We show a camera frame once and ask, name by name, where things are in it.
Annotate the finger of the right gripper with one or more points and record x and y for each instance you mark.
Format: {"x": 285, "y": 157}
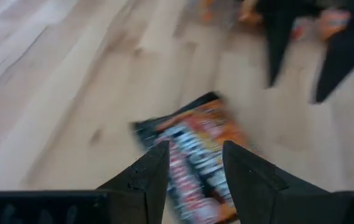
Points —
{"x": 341, "y": 62}
{"x": 276, "y": 46}

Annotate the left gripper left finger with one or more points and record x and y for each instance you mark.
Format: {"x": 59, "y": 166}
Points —
{"x": 133, "y": 199}

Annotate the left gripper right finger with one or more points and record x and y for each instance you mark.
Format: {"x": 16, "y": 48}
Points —
{"x": 257, "y": 193}

